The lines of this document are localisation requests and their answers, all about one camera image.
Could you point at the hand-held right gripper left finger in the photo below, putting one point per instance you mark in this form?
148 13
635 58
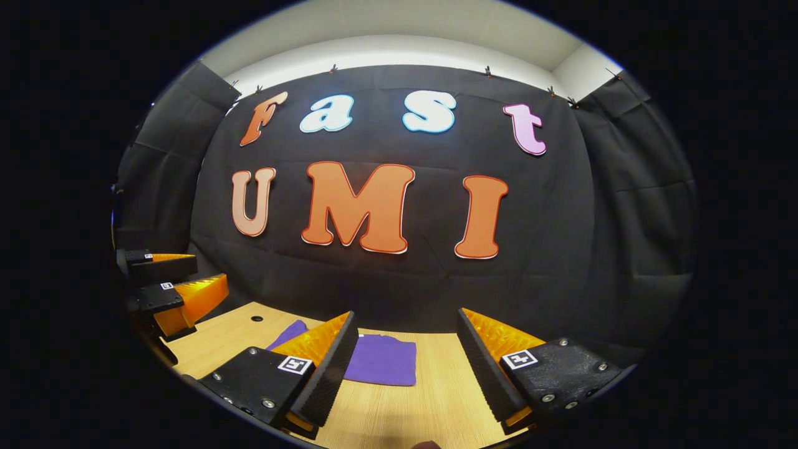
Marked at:
333 374

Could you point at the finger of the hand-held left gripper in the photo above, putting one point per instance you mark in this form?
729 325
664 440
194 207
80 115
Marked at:
159 269
153 298

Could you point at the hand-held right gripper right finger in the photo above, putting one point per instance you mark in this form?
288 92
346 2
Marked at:
483 368

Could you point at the purple shirt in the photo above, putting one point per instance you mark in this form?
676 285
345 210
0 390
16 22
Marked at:
383 362

